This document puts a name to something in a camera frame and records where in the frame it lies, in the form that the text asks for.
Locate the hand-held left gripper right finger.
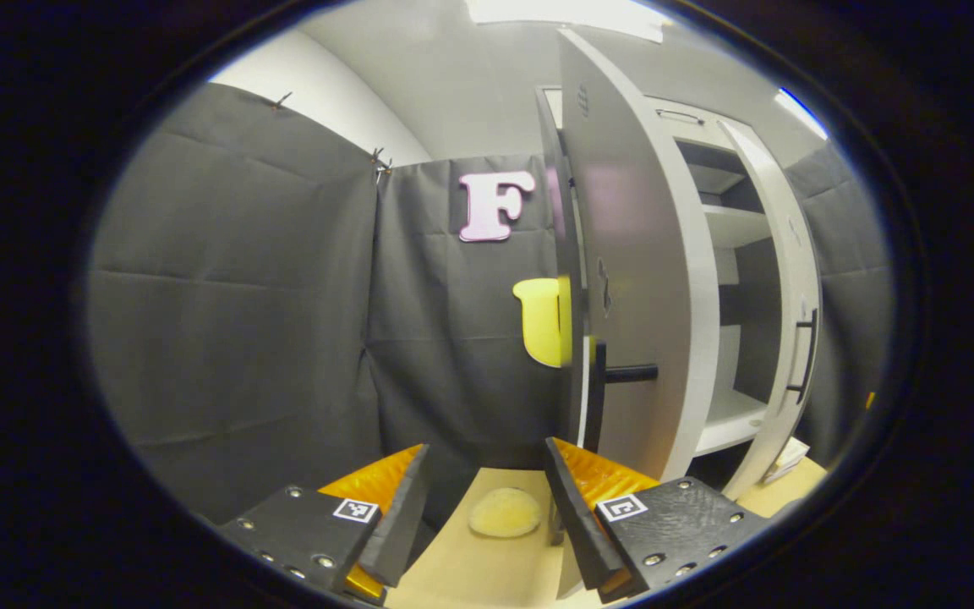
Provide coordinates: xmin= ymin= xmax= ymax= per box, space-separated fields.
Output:
xmin=544 ymin=436 xmax=774 ymax=603

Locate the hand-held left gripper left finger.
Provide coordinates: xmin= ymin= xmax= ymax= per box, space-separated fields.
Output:
xmin=218 ymin=444 xmax=430 ymax=606

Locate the round beige coaster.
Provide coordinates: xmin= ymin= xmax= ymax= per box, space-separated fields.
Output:
xmin=468 ymin=488 xmax=543 ymax=539

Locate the white cabinet door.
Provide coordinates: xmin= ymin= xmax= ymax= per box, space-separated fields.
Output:
xmin=535 ymin=30 xmax=720 ymax=483
xmin=720 ymin=118 xmax=824 ymax=500

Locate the white grey cabinet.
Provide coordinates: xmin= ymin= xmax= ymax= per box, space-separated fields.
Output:
xmin=538 ymin=85 xmax=822 ymax=500

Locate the white cabinet shelf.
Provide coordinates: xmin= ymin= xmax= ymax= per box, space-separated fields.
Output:
xmin=703 ymin=205 xmax=774 ymax=250
xmin=694 ymin=387 xmax=771 ymax=458

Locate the white cabinet drawer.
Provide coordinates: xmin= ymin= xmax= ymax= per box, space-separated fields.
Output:
xmin=643 ymin=97 xmax=737 ymax=146

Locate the small white box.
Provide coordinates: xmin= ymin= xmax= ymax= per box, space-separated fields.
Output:
xmin=762 ymin=438 xmax=811 ymax=485

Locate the black backdrop cloth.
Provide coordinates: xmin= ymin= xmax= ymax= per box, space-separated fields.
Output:
xmin=85 ymin=82 xmax=898 ymax=525

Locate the large ceiling light panel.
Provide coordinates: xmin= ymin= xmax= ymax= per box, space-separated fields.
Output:
xmin=466 ymin=0 xmax=665 ymax=43

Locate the black door handle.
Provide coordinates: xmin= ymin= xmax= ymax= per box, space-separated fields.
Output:
xmin=584 ymin=338 xmax=659 ymax=453
xmin=787 ymin=309 xmax=818 ymax=404

